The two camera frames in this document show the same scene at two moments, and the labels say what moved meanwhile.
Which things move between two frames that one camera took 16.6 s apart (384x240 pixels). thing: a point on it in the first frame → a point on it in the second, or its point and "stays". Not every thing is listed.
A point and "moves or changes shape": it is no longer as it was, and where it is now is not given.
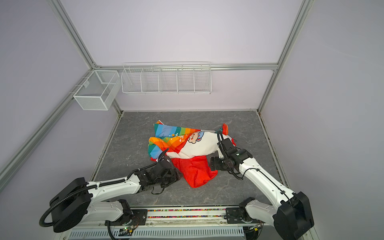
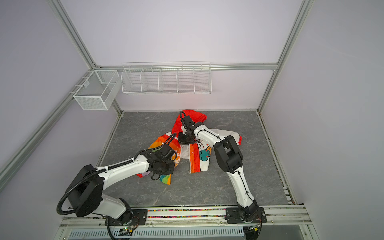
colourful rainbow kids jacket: x=191 y=150 moves or changes shape
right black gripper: x=215 y=163 → x=182 y=141
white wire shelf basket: x=177 y=79 stays
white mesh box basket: x=97 y=91 stays
